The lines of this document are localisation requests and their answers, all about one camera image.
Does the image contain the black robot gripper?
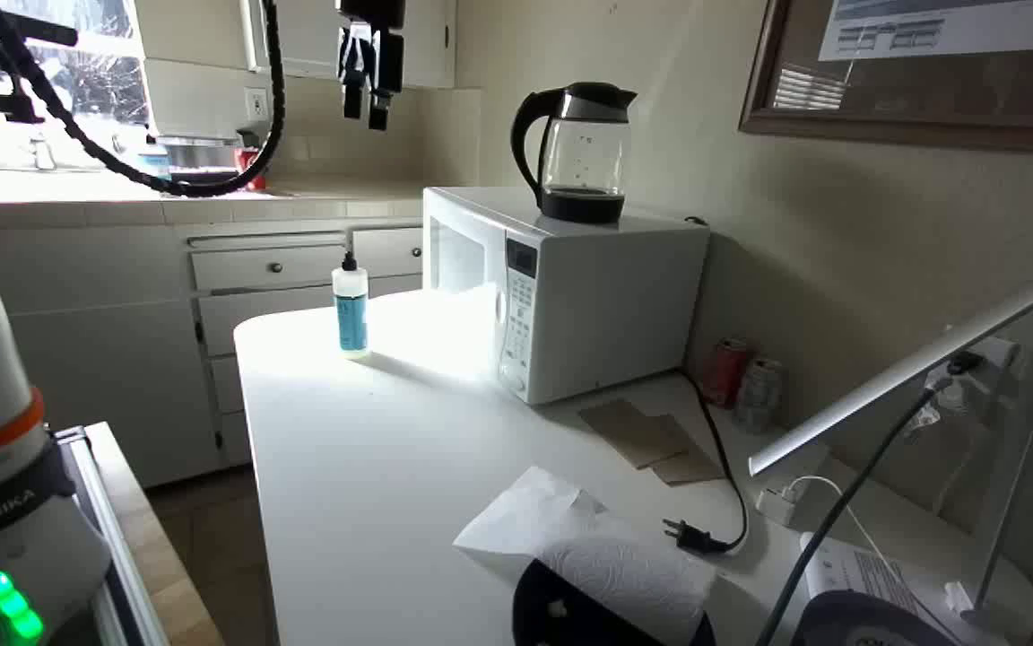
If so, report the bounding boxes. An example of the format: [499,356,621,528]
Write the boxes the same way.
[335,0,404,130]

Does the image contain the white bottle with blue label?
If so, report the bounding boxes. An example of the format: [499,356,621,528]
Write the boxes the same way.
[335,255,368,356]

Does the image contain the white microwave oven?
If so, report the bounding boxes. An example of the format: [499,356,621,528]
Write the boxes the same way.
[423,186,711,407]

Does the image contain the black glass electric kettle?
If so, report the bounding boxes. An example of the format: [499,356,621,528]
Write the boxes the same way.
[508,82,634,228]

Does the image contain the white kitchen cabinet drawers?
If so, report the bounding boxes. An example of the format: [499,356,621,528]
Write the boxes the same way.
[0,195,423,489]

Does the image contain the red soda can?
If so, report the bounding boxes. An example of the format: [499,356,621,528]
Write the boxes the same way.
[707,338,755,407]

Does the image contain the brown cardboard piece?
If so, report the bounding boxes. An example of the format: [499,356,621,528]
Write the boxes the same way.
[582,400,722,486]

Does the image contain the white paper towel sheet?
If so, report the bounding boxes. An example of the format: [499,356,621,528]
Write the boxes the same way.
[452,467,719,646]

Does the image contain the silver soda can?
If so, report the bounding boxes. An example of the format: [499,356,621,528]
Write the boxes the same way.
[737,358,784,434]

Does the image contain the black robot cable hose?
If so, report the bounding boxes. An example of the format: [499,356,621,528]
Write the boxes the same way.
[0,0,291,203]

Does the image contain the black power cord with plug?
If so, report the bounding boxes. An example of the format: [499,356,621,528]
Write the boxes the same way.
[661,371,755,560]

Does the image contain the silver monitor stand frame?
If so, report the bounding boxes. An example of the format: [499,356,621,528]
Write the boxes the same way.
[747,279,1033,606]

